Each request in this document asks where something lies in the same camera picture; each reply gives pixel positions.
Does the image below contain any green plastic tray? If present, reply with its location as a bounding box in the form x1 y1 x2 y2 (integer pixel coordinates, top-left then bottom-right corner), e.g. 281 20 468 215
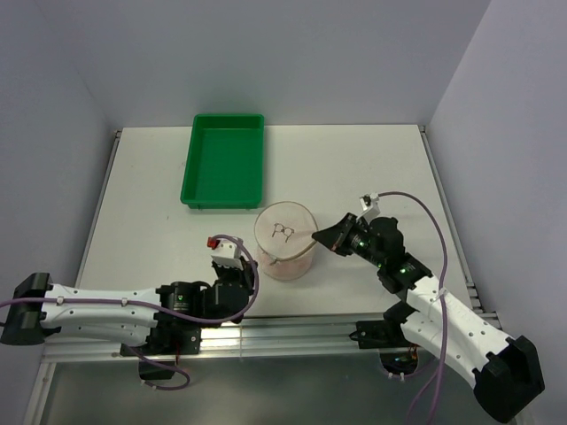
180 113 265 210

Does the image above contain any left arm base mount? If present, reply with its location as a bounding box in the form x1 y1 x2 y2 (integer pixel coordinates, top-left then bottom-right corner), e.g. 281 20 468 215
135 328 201 382

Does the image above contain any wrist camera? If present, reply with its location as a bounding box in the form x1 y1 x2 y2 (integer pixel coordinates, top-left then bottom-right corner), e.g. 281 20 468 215
207 237 244 270
357 192 380 224

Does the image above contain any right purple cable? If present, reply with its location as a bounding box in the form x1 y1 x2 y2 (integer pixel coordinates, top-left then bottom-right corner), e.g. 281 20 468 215
376 190 449 425

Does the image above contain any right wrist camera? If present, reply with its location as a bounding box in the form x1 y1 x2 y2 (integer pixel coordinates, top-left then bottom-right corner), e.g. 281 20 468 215
357 192 380 224

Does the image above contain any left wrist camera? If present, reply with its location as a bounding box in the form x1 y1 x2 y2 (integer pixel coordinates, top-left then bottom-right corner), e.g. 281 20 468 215
207 237 244 270

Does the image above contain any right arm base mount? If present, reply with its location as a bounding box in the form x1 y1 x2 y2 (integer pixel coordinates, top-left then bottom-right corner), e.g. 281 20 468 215
348 320 434 382

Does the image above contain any aluminium frame rail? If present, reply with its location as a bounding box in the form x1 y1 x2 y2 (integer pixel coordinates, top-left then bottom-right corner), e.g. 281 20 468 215
42 313 509 362

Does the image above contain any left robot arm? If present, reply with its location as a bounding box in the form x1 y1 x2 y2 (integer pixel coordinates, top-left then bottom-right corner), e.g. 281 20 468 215
1 258 259 353

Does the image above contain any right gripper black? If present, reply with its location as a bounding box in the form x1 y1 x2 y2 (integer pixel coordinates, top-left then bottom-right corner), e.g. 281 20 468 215
312 212 384 267

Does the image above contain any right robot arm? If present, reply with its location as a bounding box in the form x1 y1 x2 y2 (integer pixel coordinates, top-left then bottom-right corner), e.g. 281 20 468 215
312 213 545 423

